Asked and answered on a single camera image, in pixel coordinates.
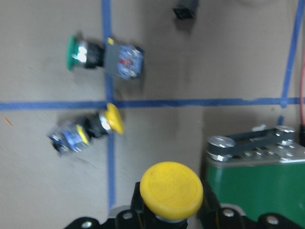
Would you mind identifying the green push button red contact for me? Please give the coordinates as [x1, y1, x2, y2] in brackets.
[66, 36, 144, 80]

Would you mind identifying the green conveyor belt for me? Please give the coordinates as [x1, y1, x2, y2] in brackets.
[205, 125, 305, 225]

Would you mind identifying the large yellow mushroom push button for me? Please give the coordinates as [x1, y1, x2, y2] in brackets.
[139, 161, 204, 229]

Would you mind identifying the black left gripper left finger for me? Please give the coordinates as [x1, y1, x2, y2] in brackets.
[130, 182, 145, 229]

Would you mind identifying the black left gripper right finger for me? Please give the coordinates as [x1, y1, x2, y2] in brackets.
[199, 180, 221, 229]

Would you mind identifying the small yellow push button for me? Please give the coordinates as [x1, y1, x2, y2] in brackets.
[48, 103, 125, 156]

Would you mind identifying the red black power cable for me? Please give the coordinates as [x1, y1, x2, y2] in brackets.
[297, 0, 305, 144]

